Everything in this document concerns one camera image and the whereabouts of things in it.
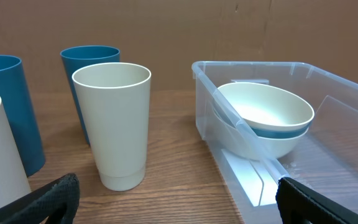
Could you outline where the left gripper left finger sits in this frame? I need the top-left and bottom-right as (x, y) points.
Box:
(0, 173), (80, 224)

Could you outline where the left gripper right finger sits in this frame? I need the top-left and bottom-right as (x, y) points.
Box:
(275, 177), (358, 224)

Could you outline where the cream bowl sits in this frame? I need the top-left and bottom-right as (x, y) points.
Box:
(218, 82), (314, 132)
(213, 107), (309, 161)

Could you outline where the dark blue bowl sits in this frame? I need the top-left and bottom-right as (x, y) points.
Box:
(213, 102), (311, 139)

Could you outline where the clear plastic storage container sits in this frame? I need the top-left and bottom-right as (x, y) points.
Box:
(192, 61), (358, 223)

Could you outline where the cream tall cup right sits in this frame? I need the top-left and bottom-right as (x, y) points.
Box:
(71, 62), (152, 191)

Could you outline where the dark blue tall cup left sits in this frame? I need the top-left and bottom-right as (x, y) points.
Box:
(0, 55), (45, 177)

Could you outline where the dark blue tall cup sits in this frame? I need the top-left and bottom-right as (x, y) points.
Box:
(0, 55), (45, 177)
(60, 45), (121, 146)

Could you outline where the dark blue tall cup rear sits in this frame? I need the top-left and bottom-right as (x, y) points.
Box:
(60, 45), (121, 146)

